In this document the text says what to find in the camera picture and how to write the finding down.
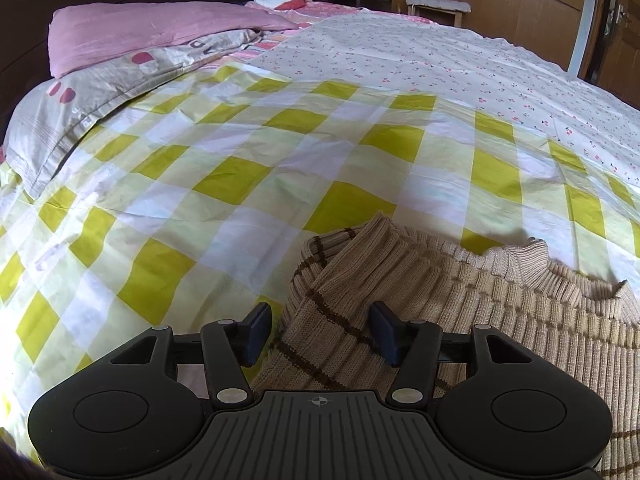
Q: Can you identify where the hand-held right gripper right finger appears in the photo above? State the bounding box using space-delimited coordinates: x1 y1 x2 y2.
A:
368 301 534 407

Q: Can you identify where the beige brown-striped knit sweater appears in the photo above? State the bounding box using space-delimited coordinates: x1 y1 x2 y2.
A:
249 212 640 479

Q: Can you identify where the wooden door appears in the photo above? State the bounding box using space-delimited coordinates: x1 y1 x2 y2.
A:
582 0 640 107

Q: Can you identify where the grey printed pillow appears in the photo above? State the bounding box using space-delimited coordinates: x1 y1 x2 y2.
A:
2 27 264 200

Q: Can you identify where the yellow white checked bed sheet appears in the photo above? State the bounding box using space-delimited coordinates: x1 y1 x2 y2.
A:
0 62 640 463

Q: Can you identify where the pink pillow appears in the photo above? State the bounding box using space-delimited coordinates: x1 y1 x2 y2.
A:
47 0 302 80

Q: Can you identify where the white floral bed sheet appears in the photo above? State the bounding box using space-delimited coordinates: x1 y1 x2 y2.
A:
248 12 640 187

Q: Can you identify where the wooden stool with white cushion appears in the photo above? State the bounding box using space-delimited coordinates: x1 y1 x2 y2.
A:
404 0 474 29

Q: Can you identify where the metal door handle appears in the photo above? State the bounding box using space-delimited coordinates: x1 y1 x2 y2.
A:
604 3 629 36

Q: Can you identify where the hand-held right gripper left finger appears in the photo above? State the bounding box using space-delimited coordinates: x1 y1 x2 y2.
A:
107 302 274 409

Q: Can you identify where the wooden wardrobe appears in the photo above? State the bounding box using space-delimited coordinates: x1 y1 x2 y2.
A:
339 0 602 74

